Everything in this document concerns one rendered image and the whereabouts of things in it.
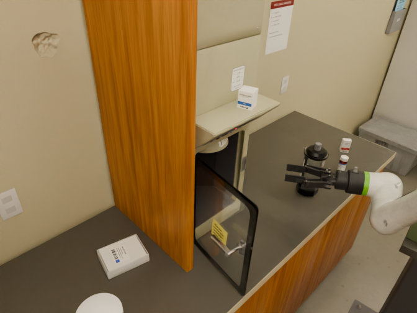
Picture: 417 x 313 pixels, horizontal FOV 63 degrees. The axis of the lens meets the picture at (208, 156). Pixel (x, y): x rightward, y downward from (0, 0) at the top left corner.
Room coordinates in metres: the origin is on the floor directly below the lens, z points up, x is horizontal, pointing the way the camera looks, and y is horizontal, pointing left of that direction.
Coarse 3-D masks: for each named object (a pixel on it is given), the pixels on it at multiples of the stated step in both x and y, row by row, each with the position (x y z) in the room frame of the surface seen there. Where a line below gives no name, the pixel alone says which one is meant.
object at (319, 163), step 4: (312, 156) 1.26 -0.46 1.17; (324, 156) 1.26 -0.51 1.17; (308, 160) 1.27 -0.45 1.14; (312, 160) 1.26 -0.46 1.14; (316, 160) 1.25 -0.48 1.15; (324, 160) 1.27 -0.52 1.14; (312, 164) 1.26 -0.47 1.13; (316, 164) 1.25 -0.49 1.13; (320, 164) 1.26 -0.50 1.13; (308, 176) 1.26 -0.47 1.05; (312, 176) 1.25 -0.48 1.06; (316, 176) 1.25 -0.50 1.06; (304, 188) 1.26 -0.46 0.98; (308, 188) 1.25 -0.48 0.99; (312, 188) 1.25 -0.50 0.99; (316, 188) 1.27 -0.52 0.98
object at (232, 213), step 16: (208, 176) 0.83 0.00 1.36; (208, 192) 0.83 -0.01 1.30; (224, 192) 0.77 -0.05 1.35; (208, 208) 0.82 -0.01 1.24; (224, 208) 0.76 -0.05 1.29; (240, 208) 0.71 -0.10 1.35; (256, 208) 0.67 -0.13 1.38; (208, 224) 0.82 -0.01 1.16; (224, 224) 0.76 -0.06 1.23; (240, 224) 0.71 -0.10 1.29; (208, 240) 0.82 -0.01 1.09; (240, 240) 0.70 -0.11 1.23; (208, 256) 0.81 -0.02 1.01; (224, 256) 0.75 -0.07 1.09; (240, 256) 0.69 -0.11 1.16; (224, 272) 0.74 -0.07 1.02; (240, 272) 0.69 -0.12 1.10; (240, 288) 0.68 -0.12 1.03
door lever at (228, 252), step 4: (212, 236) 0.73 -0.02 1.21; (216, 236) 0.73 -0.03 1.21; (212, 240) 0.72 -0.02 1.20; (216, 240) 0.71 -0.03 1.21; (220, 240) 0.71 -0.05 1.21; (216, 244) 0.71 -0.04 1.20; (220, 244) 0.70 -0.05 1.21; (224, 244) 0.70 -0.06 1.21; (236, 244) 0.71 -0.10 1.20; (220, 248) 0.69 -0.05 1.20; (224, 248) 0.68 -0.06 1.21; (228, 248) 0.69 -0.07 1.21; (236, 248) 0.69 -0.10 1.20; (240, 248) 0.69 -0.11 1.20; (224, 252) 0.68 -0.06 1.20; (228, 252) 0.67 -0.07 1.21; (232, 252) 0.67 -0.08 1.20; (228, 256) 0.66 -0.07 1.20
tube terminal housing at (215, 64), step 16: (208, 48) 0.97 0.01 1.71; (224, 48) 1.02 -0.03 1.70; (240, 48) 1.07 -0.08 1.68; (256, 48) 1.13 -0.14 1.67; (208, 64) 0.97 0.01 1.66; (224, 64) 1.02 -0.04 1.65; (240, 64) 1.08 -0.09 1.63; (256, 64) 1.14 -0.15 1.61; (208, 80) 0.97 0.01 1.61; (224, 80) 1.02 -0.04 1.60; (208, 96) 0.98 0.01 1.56; (224, 96) 1.03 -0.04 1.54; (208, 144) 0.98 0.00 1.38; (240, 144) 1.15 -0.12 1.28; (240, 160) 1.16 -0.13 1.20; (240, 176) 1.12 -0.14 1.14
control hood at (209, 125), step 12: (264, 96) 1.11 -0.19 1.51; (216, 108) 1.00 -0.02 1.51; (228, 108) 1.00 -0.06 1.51; (240, 108) 1.01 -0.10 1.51; (264, 108) 1.01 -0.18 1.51; (204, 120) 0.91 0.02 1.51; (216, 120) 0.91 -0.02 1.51; (228, 120) 0.92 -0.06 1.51; (240, 120) 0.92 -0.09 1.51; (252, 120) 1.07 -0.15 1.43; (204, 132) 0.86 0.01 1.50; (216, 132) 0.84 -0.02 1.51; (204, 144) 0.90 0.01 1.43
